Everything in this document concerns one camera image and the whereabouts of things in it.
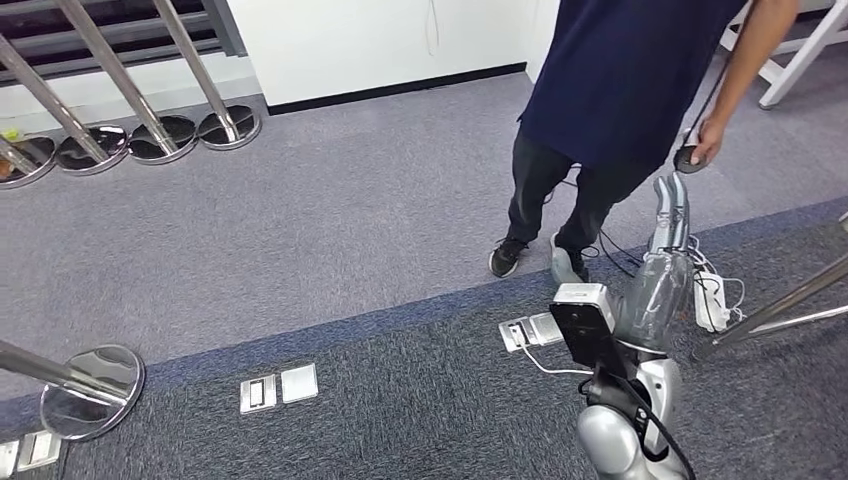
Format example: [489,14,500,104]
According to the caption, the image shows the person's left hand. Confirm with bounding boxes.
[688,115,728,167]

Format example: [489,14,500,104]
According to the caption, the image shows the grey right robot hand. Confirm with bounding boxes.
[551,170,696,352]

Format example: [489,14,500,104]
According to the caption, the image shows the black handheld switch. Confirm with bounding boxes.
[673,129,711,176]

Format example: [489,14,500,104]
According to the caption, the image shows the white power strip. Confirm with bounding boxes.
[692,271,731,333]

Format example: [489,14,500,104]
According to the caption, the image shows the person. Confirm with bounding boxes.
[488,0,803,280]

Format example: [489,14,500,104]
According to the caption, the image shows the chrome barrier stanchion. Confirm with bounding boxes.
[152,0,263,152]
[56,0,198,166]
[0,135,58,191]
[0,339,146,442]
[0,33,130,177]

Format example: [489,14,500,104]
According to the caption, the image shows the dark metal grille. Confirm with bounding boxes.
[0,0,248,84]

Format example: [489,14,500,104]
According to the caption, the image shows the black floor cable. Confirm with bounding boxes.
[543,178,647,280]

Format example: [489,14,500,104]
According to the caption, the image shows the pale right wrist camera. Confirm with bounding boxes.
[551,282,617,326]

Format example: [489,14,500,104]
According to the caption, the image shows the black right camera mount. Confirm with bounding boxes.
[549,301,627,382]

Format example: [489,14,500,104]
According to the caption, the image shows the white floor cable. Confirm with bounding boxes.
[513,235,747,378]

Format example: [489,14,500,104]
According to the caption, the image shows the white frame table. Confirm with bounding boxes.
[718,0,848,111]

